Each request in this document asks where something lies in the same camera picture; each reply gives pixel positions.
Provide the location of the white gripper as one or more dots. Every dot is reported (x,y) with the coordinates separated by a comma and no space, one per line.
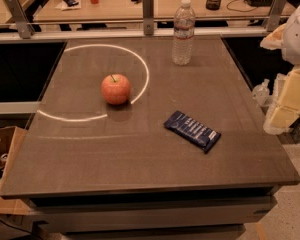
(297,37)

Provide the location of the red apple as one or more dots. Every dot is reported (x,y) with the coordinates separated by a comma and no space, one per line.
(115,89)

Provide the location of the small clear bottle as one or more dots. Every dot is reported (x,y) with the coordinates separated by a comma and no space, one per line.
(261,92)

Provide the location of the black mesh pen cup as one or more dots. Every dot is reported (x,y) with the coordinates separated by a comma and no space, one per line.
(213,4)

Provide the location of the dark blue snack bar wrapper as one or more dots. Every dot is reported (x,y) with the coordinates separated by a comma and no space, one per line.
(192,130)

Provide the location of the clear plastic water bottle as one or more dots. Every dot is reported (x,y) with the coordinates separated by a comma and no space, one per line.
(183,34)

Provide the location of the white tape circle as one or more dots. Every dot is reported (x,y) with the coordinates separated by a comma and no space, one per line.
(74,93)

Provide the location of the cardboard box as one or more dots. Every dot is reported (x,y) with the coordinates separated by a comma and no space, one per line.
(11,139)

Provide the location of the right metal rail bracket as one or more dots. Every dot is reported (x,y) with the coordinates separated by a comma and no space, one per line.
(271,22)

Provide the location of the metal rail bracket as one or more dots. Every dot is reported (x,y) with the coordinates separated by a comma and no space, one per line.
(271,22)
(23,26)
(148,16)

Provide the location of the middle metal rail bracket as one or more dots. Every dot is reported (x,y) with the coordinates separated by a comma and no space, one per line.
(148,16)

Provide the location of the left metal rail bracket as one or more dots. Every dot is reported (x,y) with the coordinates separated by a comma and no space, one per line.
(23,26)

